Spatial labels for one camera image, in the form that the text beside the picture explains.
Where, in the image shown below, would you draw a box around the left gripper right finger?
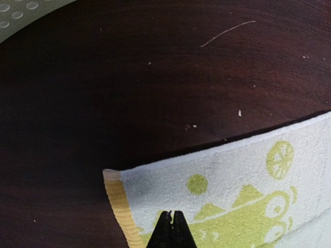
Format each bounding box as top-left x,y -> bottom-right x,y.
172,211 -> 197,248

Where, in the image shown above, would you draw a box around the green perforated plastic basket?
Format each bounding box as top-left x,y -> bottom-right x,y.
0,0 -> 74,42

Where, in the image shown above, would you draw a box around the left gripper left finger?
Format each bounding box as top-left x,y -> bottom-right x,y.
147,211 -> 172,248

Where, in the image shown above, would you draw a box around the green lemon pattern towel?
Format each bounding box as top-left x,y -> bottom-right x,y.
103,113 -> 330,247

